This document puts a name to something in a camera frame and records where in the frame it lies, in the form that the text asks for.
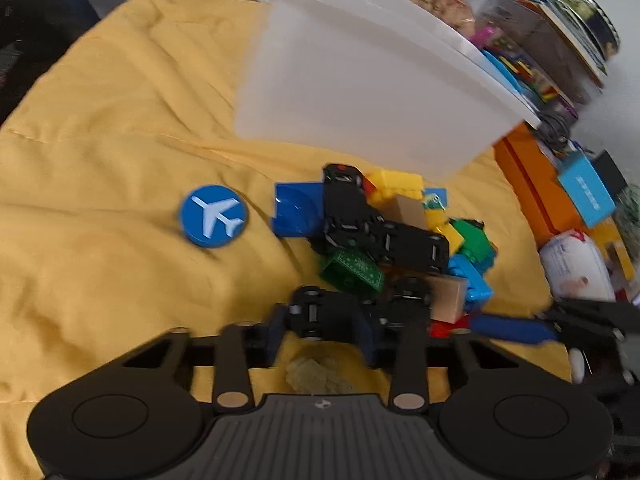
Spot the pale green toy piece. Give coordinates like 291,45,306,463
285,356,358,395

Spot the blue curved toy block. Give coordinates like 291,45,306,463
271,181,328,239

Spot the light blue small box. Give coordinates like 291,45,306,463
556,152,617,228

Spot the yellow quilted blanket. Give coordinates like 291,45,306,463
0,0,573,480

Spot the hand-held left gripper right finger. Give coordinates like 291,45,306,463
356,305,523,413

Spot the white soft packet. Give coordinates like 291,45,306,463
539,229,617,303

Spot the light blue toy brick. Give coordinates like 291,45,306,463
447,255,495,316

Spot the round patterned tin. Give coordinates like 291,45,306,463
530,0,621,61

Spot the grey coiled cable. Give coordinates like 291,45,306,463
537,110,576,146

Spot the black small box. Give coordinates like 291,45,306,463
590,150,631,196

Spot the green toy brick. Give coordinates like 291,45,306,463
450,217,493,263

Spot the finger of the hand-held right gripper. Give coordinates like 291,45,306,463
470,300,640,346

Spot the long yellow toy brick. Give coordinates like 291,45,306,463
364,170,425,206

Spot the translucent white plastic bin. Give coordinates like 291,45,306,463
232,0,543,183

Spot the pink small toy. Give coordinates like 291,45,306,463
470,25,503,48

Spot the clear box of toys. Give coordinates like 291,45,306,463
475,0,603,111

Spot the blue round airplane disc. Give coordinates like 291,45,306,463
180,185,249,249

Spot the orange flat box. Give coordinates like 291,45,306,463
492,125,583,251

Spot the black toy car chassis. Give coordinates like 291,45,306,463
325,217,451,276
289,277,433,346
321,163,383,241

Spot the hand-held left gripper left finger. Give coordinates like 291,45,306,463
120,304,290,413

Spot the green treasure chest toy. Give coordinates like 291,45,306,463
320,249,385,295

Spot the plain wooden block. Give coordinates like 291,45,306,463
429,274,468,324
390,195,427,228

